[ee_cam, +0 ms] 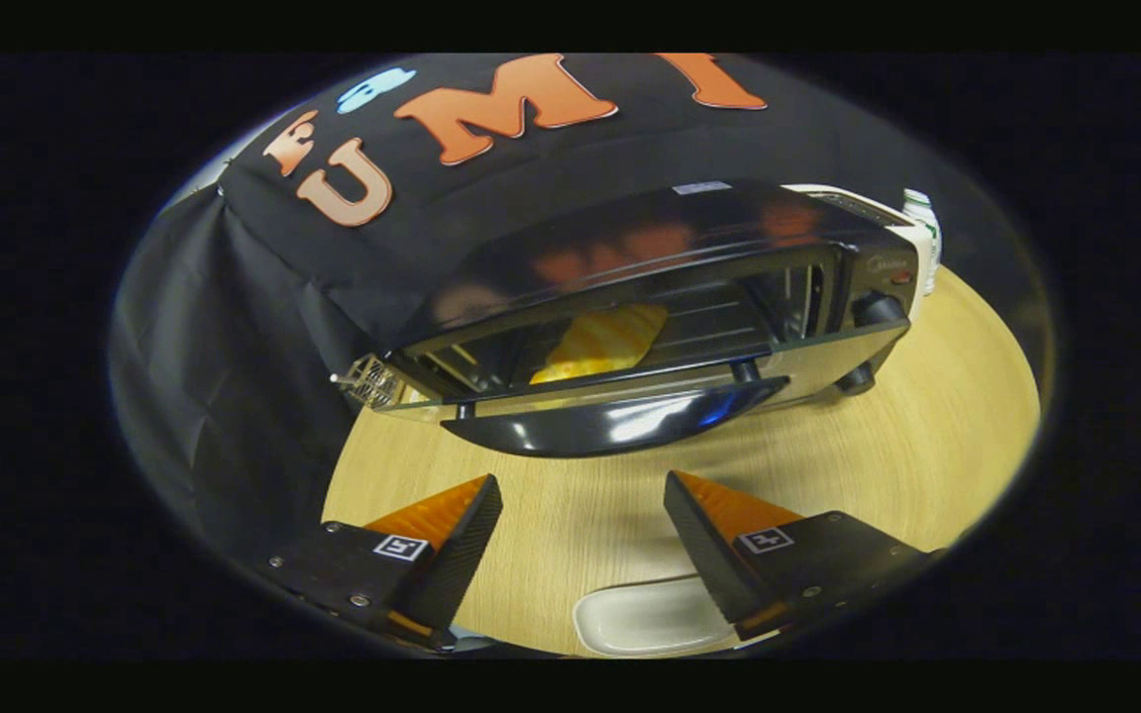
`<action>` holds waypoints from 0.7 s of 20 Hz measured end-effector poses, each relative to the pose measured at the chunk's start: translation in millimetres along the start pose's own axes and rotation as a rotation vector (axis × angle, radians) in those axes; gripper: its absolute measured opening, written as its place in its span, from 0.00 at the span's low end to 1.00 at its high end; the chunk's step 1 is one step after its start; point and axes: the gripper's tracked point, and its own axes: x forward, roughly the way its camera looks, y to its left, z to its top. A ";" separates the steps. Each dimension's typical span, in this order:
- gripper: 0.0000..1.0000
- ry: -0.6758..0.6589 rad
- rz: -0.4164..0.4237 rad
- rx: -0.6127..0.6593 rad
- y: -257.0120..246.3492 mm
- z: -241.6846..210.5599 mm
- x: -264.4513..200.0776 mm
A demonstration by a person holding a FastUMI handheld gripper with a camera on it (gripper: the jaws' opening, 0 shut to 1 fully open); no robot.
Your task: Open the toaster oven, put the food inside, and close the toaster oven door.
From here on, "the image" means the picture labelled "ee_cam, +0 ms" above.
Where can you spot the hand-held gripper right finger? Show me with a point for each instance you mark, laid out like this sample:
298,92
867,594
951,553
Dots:
704,555

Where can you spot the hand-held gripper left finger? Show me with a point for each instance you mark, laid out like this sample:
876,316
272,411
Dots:
462,555

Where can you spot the yellow bread roll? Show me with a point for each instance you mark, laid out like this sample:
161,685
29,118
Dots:
600,342

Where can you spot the black toaster oven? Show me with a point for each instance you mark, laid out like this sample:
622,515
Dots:
630,228

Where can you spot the white bread toaster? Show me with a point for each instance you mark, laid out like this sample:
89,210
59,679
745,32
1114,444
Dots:
895,220

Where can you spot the white oval plate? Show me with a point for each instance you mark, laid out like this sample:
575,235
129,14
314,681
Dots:
640,619

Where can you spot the white bottle green label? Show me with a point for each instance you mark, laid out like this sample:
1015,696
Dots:
932,248

